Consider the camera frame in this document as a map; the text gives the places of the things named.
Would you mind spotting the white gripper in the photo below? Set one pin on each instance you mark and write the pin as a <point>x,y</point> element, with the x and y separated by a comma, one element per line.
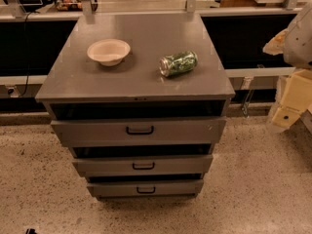
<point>299,44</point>

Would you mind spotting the grey top drawer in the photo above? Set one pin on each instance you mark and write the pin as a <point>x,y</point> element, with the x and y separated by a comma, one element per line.
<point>136,132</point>

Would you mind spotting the grey drawer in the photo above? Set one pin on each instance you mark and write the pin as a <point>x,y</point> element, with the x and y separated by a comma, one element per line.
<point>143,166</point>
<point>136,132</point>
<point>145,188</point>

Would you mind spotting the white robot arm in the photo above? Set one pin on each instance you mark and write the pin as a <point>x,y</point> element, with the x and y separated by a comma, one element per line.
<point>298,45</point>

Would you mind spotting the grey bottom drawer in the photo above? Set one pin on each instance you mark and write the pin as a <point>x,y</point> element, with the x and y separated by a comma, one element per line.
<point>145,188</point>

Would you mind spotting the grey middle drawer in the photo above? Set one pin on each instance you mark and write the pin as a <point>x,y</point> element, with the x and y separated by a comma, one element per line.
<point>143,166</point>

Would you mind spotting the grey drawer cabinet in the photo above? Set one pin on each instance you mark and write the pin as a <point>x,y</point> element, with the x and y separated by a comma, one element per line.
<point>79,88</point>

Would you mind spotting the green soda can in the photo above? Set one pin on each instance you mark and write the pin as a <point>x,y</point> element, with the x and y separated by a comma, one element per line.
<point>176,64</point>

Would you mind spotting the white paper bowl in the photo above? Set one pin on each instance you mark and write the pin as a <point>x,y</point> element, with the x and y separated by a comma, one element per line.
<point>108,52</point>

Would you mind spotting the metal railing shelf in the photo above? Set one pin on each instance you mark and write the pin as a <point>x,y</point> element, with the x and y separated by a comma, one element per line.
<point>14,10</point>

